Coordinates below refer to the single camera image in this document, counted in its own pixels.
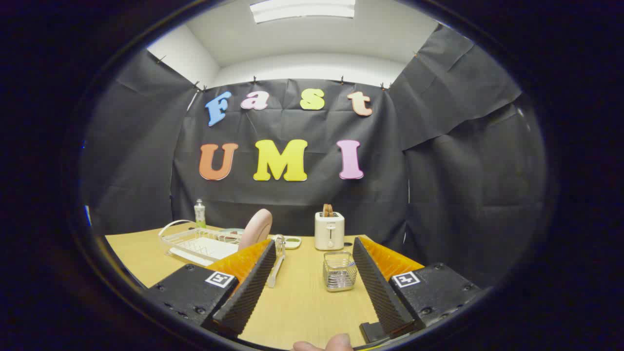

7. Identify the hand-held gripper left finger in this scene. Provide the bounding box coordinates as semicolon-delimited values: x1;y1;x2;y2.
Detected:
145;238;277;338

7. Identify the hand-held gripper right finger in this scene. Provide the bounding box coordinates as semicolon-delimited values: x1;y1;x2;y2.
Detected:
352;236;482;345

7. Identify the metal wire basket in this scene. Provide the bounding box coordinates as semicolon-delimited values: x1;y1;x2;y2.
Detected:
322;251;358;293

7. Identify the pink plate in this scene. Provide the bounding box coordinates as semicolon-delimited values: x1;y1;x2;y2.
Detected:
238;209;273;252

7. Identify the white wire dish rack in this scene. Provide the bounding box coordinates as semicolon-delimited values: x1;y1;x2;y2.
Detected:
158;220;287;288

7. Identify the white divided dish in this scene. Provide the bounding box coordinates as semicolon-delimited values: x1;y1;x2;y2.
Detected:
272;235;302;250

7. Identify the white toaster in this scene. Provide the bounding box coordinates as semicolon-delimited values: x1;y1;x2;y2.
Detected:
314;212;345;251

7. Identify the black backdrop cloth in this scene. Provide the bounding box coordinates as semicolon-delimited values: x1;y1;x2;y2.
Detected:
80;24;546;288

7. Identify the ceiling light panel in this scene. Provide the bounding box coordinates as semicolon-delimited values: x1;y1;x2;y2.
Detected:
250;0;356;24

